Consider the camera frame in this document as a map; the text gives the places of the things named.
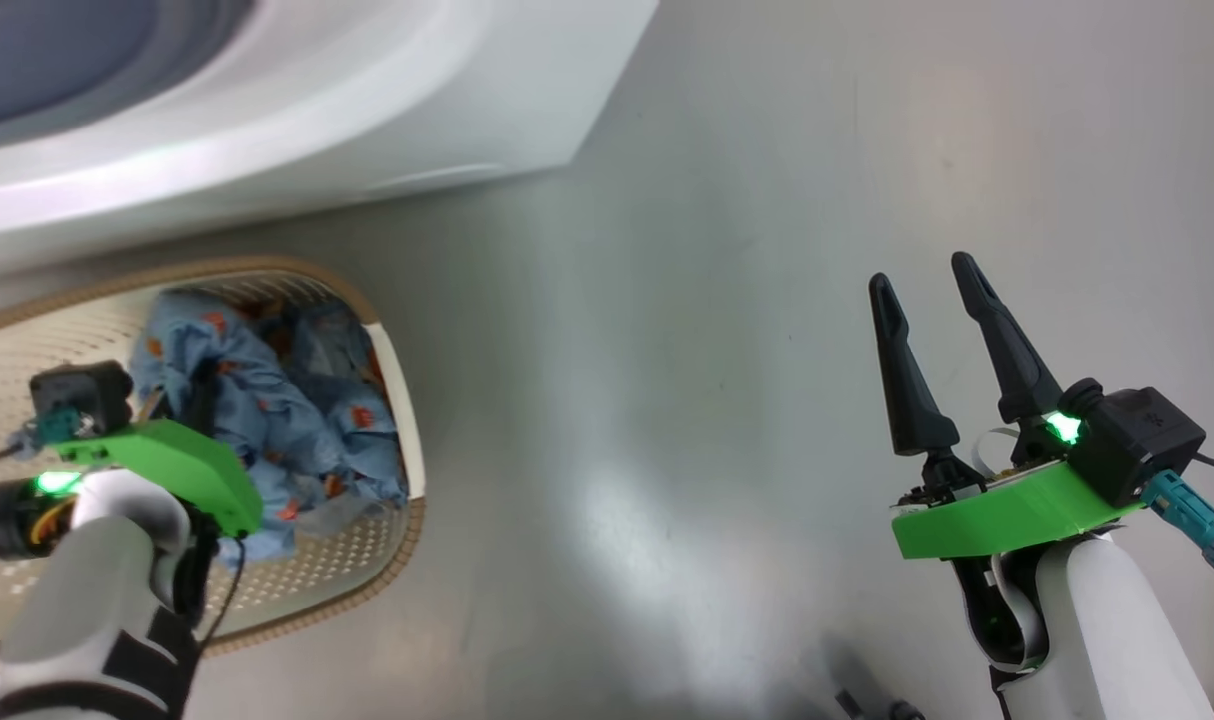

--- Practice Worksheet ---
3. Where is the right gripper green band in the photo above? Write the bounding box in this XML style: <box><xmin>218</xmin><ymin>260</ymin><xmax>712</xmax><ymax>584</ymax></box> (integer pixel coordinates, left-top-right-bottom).
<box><xmin>868</xmin><ymin>251</ymin><xmax>1148</xmax><ymax>561</ymax></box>

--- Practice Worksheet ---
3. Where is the teal left camera cable plug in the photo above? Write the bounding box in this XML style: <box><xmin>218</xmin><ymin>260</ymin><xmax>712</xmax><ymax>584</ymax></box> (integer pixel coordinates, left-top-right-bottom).
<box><xmin>9</xmin><ymin>404</ymin><xmax>100</xmax><ymax>453</ymax></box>

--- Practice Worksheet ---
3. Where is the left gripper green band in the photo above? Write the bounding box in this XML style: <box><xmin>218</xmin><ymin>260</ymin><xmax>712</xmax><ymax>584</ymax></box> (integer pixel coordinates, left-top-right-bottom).
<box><xmin>60</xmin><ymin>356</ymin><xmax>264</xmax><ymax>537</ymax></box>

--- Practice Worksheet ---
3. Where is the cream perforated laundry basket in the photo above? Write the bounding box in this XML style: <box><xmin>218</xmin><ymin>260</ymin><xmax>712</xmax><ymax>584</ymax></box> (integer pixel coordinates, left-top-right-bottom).
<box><xmin>0</xmin><ymin>255</ymin><xmax>428</xmax><ymax>658</ymax></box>

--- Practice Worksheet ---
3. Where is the teal right camera cable plug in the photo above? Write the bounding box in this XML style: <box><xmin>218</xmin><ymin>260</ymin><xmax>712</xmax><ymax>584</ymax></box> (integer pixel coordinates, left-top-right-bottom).
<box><xmin>1141</xmin><ymin>470</ymin><xmax>1214</xmax><ymax>574</ymax></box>

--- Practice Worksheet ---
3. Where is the white front-load washing machine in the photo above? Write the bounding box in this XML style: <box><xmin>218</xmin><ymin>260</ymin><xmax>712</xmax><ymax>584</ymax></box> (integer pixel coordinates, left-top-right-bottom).
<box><xmin>0</xmin><ymin>0</ymin><xmax>660</xmax><ymax>279</ymax></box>

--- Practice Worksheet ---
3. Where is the blue garment with orange print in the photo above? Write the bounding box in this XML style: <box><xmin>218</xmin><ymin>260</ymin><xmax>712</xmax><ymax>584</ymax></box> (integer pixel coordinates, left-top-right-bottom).
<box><xmin>127</xmin><ymin>288</ymin><xmax>411</xmax><ymax>567</ymax></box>

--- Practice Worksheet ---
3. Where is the teal camera cable plug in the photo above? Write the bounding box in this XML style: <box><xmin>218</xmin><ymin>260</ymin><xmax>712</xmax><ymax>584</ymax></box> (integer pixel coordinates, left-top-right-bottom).
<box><xmin>1141</xmin><ymin>470</ymin><xmax>1214</xmax><ymax>574</ymax></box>
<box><xmin>9</xmin><ymin>404</ymin><xmax>100</xmax><ymax>453</ymax></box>

